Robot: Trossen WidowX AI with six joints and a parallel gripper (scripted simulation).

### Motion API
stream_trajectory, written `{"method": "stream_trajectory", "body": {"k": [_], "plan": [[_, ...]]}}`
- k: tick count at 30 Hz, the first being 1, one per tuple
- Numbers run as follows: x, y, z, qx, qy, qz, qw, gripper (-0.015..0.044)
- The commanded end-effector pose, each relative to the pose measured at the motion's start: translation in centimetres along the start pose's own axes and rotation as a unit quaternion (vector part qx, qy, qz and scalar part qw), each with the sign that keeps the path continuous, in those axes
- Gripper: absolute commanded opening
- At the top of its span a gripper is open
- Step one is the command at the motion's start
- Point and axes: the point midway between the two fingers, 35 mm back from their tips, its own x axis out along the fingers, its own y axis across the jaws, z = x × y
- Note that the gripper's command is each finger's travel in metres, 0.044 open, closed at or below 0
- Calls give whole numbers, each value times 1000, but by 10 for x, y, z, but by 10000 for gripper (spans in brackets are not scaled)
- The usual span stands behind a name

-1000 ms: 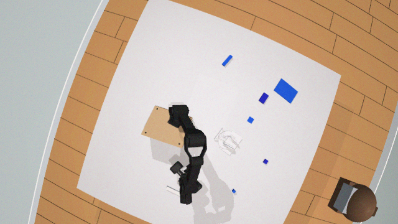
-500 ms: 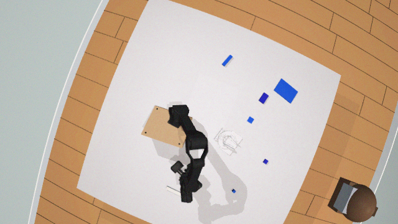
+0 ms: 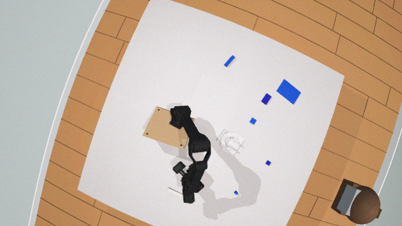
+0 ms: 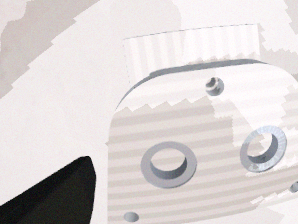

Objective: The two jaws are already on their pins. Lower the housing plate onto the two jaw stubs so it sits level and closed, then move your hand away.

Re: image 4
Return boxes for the white housing plate with two holes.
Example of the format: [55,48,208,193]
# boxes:
[106,57,298,224]

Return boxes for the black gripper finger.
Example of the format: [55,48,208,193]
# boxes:
[0,156,97,224]

